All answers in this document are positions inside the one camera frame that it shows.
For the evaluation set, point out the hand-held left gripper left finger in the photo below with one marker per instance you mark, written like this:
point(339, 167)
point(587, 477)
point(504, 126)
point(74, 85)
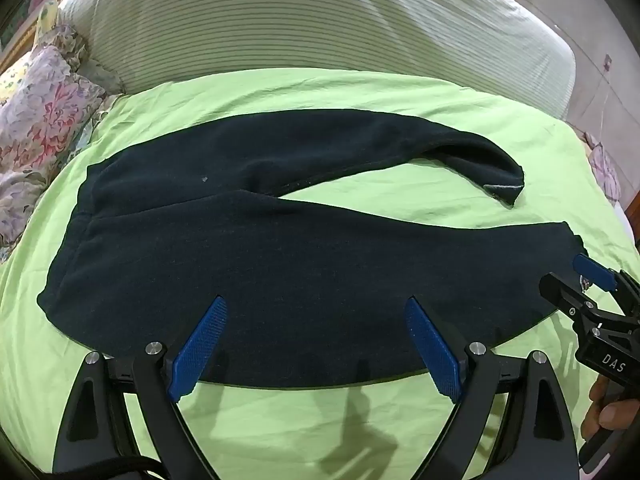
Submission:
point(200, 345)

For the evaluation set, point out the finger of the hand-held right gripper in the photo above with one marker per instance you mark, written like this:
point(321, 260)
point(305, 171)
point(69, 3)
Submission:
point(560, 287)
point(590, 267)

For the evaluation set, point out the small dark wall hook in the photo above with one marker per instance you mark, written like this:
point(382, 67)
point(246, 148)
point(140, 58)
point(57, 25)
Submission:
point(607, 61)

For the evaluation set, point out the green bed sheet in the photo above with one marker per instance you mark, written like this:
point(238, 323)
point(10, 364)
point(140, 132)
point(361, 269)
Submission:
point(350, 92)

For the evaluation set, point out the black pants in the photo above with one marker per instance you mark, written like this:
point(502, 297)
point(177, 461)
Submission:
point(300, 260)

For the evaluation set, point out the person's right hand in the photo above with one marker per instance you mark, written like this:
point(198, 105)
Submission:
point(592, 417)

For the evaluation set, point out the yellow floral pillow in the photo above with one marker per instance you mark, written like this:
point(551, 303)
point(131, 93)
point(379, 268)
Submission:
point(47, 17)

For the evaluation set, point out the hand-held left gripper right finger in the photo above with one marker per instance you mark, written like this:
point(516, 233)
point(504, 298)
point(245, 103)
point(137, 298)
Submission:
point(432, 350)

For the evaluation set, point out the pink floral pillow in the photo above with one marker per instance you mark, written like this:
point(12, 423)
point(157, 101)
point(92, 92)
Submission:
point(45, 110)

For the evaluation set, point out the floral cloth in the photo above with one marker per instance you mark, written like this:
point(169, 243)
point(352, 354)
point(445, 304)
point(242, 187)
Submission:
point(602, 167)

